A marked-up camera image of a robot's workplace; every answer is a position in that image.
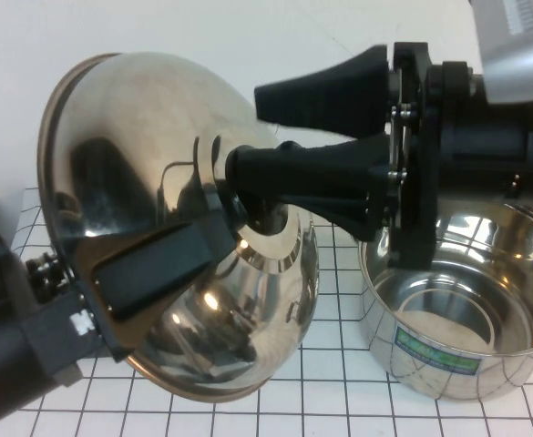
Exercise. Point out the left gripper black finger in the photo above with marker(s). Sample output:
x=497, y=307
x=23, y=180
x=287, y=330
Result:
x=156, y=273

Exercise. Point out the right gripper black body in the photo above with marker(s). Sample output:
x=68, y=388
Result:
x=475, y=155

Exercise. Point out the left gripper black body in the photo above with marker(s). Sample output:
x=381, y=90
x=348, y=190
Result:
x=61, y=332

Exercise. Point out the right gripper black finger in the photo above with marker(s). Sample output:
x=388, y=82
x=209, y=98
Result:
x=334, y=95
x=330, y=186

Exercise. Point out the stainless steel pot lid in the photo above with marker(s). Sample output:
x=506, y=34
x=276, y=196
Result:
x=134, y=114

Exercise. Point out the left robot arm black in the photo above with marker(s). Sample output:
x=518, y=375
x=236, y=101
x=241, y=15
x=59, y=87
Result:
x=2, y=368

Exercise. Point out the white black-grid tablecloth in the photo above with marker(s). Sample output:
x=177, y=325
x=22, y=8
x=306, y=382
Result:
x=320, y=409

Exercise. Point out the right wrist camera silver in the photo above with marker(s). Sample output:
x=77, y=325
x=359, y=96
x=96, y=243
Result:
x=521, y=45

